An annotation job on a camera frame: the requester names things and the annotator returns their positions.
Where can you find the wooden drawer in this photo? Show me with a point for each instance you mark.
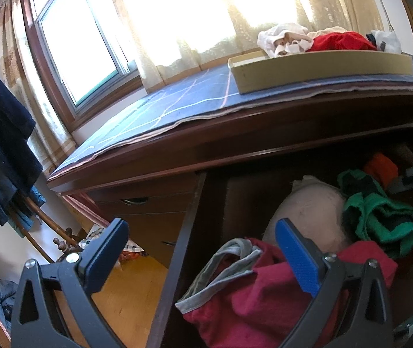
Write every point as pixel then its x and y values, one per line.
pixel 155 232
pixel 188 232
pixel 163 199

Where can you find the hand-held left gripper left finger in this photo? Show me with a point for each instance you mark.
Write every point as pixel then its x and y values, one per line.
pixel 108 257

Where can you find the dark red underwear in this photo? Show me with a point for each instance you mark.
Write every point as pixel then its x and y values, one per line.
pixel 257 297

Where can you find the cream lace curtain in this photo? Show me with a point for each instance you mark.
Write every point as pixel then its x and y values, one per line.
pixel 192 25

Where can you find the green underwear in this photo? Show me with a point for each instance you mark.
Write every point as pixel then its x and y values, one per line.
pixel 376 217

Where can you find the orange-red underwear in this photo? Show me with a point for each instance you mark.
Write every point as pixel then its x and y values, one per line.
pixel 380 168

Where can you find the wooden coat rack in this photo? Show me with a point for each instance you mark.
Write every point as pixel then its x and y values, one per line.
pixel 43 221

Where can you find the blue checked tablecloth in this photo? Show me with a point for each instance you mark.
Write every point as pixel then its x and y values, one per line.
pixel 177 105

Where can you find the shallow wooden tray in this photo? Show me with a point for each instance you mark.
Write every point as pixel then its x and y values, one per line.
pixel 300 70

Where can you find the brown patterned curtain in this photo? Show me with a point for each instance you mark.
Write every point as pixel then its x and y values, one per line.
pixel 47 116

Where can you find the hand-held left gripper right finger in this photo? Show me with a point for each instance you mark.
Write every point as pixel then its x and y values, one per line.
pixel 297 257

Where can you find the closed wooden drawer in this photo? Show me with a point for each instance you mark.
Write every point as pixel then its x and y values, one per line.
pixel 163 199
pixel 155 232

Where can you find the white and black underwear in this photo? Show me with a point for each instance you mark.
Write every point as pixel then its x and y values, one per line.
pixel 389 41

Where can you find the floral patterned bag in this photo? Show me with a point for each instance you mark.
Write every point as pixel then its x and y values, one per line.
pixel 130 250

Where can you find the dark navy jacket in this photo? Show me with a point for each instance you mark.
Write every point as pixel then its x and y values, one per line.
pixel 0 134

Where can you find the teal cloth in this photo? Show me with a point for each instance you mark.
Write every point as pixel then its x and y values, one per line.
pixel 36 199

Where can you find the dark wooden dresser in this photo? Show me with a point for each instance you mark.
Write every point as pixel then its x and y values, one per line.
pixel 264 130

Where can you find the window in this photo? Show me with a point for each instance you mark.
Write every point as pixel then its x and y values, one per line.
pixel 79 43

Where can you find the beige white-trimmed underwear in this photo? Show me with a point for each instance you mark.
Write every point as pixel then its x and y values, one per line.
pixel 291 45

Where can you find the thin metal rod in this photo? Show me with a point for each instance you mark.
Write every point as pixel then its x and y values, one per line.
pixel 390 28

